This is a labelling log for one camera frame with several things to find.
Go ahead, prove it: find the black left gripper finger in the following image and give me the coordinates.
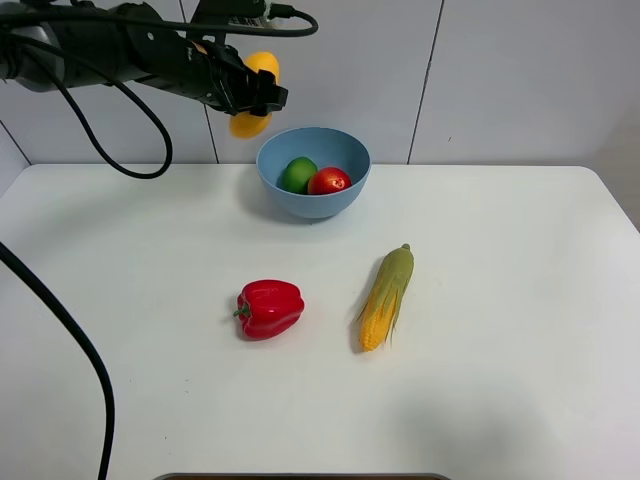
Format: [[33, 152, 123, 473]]
[[242, 69, 288, 117]]

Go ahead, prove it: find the red apple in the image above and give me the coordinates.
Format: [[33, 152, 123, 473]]
[[307, 167, 352, 195]]

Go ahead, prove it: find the corn cob with husk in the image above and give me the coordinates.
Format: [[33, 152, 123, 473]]
[[357, 243, 415, 352]]

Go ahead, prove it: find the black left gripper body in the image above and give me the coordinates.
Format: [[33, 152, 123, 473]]
[[184, 40, 250, 116]]

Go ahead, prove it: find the red bell pepper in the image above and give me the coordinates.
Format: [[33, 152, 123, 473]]
[[233, 279, 305, 341]]

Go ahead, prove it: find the blue bowl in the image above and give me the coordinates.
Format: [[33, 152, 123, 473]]
[[256, 127, 372, 219]]

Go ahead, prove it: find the green lime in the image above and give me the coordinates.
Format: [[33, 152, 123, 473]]
[[279, 156, 318, 195]]

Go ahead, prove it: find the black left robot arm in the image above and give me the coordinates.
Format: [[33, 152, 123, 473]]
[[1, 1, 272, 115]]

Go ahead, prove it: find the yellow mango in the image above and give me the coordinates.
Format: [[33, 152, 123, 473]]
[[229, 51, 288, 139]]

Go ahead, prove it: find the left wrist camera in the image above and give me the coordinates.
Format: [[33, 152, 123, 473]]
[[190, 0, 276, 36]]

